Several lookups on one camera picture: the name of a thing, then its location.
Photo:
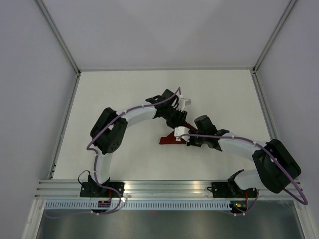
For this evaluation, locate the aluminium frame post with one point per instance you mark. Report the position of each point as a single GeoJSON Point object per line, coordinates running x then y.
{"type": "Point", "coordinates": [277, 29]}
{"type": "Point", "coordinates": [57, 35]}

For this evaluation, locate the dark red cloth napkin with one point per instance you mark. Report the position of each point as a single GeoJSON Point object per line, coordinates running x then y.
{"type": "Point", "coordinates": [170, 139]}

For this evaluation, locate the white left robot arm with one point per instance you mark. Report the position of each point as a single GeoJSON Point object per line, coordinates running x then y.
{"type": "Point", "coordinates": [109, 130]}

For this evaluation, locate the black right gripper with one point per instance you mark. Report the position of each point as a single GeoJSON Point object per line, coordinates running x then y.
{"type": "Point", "coordinates": [190, 143]}

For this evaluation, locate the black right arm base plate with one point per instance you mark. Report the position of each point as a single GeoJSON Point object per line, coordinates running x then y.
{"type": "Point", "coordinates": [228, 190]}

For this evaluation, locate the aluminium left frame post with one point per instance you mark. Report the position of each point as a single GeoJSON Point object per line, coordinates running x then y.
{"type": "Point", "coordinates": [57, 35]}

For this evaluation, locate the aluminium right frame post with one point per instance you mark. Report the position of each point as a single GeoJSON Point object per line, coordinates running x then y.
{"type": "Point", "coordinates": [277, 29]}

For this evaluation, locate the white slotted cable duct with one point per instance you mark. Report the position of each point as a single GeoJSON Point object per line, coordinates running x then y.
{"type": "Point", "coordinates": [141, 205]}

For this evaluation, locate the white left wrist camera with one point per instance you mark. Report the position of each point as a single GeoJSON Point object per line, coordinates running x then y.
{"type": "Point", "coordinates": [182, 103]}

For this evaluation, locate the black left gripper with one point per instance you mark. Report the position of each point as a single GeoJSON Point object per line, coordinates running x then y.
{"type": "Point", "coordinates": [178, 121]}

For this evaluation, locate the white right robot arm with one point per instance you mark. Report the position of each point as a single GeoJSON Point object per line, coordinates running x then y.
{"type": "Point", "coordinates": [274, 165]}

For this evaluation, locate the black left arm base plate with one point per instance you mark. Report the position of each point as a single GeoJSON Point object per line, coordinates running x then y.
{"type": "Point", "coordinates": [89, 191]}

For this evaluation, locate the aluminium front rail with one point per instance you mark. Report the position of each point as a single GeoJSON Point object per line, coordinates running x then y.
{"type": "Point", "coordinates": [133, 189]}

